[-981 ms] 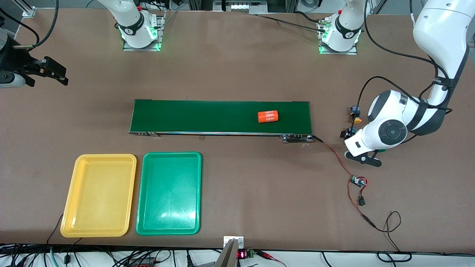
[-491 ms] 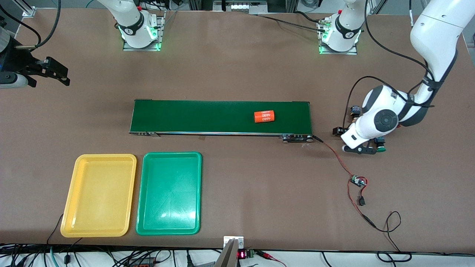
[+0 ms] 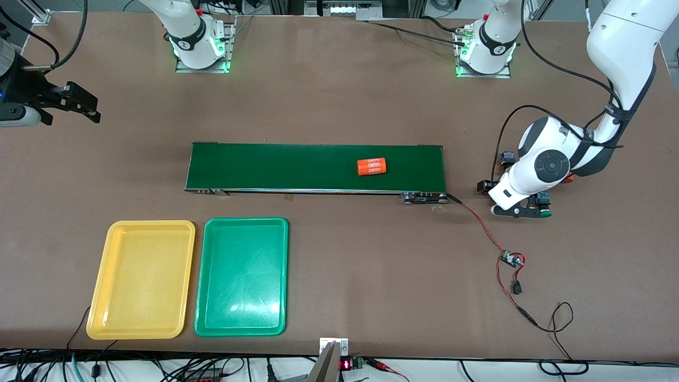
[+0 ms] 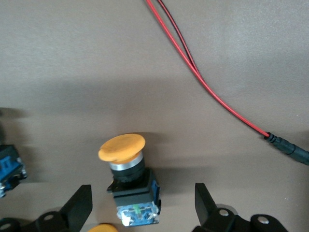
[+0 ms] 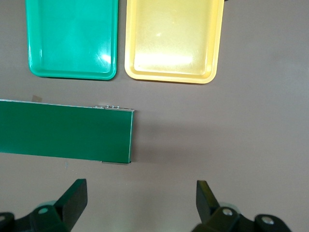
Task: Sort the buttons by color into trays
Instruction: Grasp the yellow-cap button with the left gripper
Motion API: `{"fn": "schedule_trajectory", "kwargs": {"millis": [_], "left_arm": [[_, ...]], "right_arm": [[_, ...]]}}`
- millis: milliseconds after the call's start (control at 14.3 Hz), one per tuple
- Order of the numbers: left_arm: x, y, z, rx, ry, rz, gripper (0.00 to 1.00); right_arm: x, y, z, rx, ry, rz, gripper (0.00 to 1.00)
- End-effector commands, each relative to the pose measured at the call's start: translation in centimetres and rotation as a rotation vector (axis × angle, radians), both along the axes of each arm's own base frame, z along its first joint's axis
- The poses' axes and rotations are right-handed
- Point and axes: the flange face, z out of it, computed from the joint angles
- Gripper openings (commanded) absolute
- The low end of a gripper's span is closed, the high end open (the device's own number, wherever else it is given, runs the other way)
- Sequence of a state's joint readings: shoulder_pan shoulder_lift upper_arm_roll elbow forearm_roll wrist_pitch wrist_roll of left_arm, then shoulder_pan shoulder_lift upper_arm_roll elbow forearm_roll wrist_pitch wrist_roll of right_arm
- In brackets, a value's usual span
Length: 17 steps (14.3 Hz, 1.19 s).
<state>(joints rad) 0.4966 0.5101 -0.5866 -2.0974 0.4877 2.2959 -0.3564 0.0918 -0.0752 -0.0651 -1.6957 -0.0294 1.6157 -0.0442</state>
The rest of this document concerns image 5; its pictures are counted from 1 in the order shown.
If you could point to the brown tape piece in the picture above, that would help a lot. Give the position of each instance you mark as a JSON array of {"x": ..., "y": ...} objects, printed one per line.
[{"x": 37, "y": 98}]

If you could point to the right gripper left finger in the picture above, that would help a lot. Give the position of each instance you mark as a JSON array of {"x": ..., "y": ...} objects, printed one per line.
[{"x": 72, "y": 205}]

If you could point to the green conveyor belt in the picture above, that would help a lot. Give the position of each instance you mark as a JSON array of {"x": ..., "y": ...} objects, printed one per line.
[{"x": 60, "y": 130}]

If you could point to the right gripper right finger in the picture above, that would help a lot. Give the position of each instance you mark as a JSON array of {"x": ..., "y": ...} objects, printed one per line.
[{"x": 205, "y": 205}]

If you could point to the green plastic tray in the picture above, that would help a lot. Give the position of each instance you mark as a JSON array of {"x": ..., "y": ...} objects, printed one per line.
[{"x": 72, "y": 36}]

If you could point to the yellow plastic tray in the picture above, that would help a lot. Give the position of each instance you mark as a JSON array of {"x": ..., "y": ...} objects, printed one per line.
[{"x": 173, "y": 36}]

